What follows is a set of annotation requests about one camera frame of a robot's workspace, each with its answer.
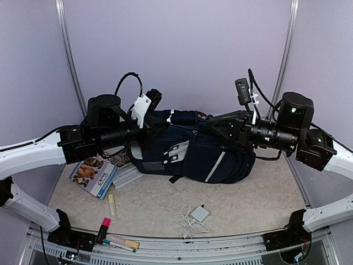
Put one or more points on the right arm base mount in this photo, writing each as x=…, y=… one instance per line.
x=292, y=234

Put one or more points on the teal pen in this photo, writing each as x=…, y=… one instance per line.
x=107, y=242

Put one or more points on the left corner aluminium post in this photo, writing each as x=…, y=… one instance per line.
x=61, y=14

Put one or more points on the navy blue backpack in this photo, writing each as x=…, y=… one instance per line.
x=187, y=149

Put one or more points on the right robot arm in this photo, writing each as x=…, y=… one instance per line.
x=291, y=133

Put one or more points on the white charger adapter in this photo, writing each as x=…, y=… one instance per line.
x=199, y=214

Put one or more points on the coffee cover white book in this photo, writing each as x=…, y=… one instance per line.
x=127, y=172

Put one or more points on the corner aluminium post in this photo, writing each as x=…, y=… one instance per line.
x=290, y=31
x=61, y=14

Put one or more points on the yellow highlighter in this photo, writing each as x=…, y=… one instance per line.
x=112, y=207

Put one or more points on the right corner aluminium post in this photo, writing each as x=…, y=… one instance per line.
x=290, y=31

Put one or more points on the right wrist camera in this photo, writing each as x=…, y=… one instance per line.
x=247, y=98

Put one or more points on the dog cover book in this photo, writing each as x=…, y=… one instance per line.
x=94, y=175

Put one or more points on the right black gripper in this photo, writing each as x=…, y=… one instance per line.
x=239, y=118

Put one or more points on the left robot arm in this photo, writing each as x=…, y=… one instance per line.
x=106, y=126

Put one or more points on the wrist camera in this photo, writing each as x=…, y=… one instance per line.
x=247, y=98
x=143, y=104

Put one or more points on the pink black highlighter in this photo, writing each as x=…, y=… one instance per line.
x=103, y=230

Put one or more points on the red floral plate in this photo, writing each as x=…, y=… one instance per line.
x=201, y=115

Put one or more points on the metal frame rail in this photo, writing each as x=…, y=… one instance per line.
x=241, y=249

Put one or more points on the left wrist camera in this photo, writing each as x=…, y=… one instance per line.
x=143, y=104

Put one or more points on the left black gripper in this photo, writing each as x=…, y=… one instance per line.
x=150, y=130

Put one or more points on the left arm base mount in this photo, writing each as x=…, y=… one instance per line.
x=64, y=235

